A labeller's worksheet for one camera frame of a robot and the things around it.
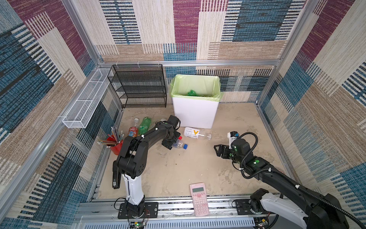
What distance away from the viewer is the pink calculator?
74cm

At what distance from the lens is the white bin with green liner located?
0.88 m

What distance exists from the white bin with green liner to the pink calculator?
0.39 meters
